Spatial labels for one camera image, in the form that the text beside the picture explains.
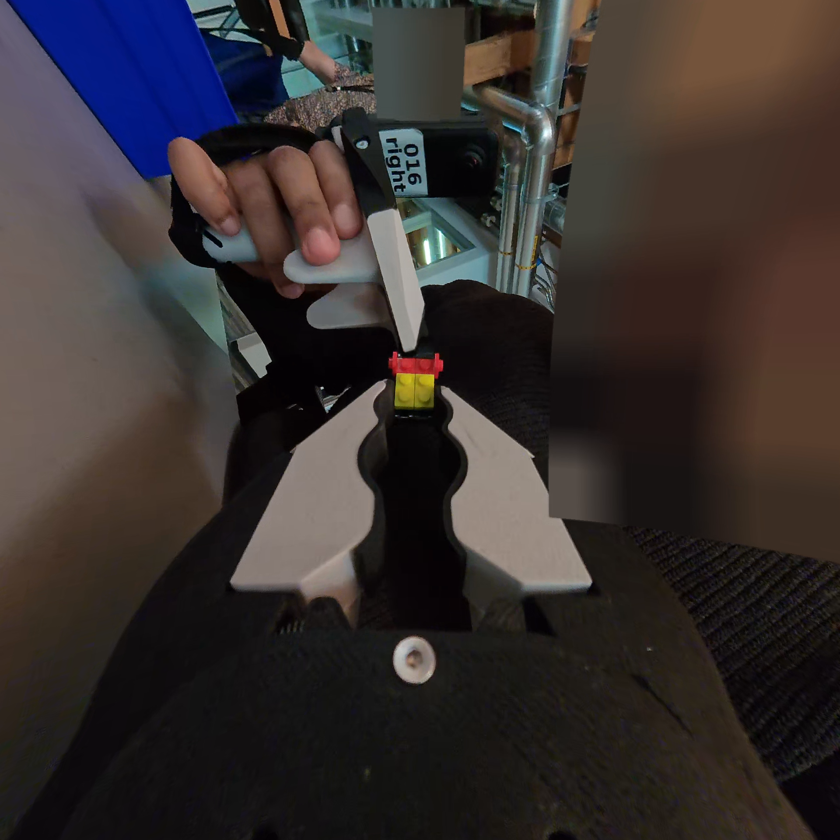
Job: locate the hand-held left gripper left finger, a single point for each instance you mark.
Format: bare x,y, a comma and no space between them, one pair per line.
302,525

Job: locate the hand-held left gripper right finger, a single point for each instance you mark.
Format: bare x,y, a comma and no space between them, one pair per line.
518,525

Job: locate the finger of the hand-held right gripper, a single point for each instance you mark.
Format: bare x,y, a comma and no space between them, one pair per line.
397,275

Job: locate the yellow lego brick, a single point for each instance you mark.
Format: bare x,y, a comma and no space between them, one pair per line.
424,392
404,392

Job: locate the person's right hand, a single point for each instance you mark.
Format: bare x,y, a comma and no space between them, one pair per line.
275,190

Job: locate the silver metal pipes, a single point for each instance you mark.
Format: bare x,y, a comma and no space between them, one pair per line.
531,164

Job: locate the blue plastic bin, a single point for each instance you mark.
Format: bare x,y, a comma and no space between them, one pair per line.
144,72

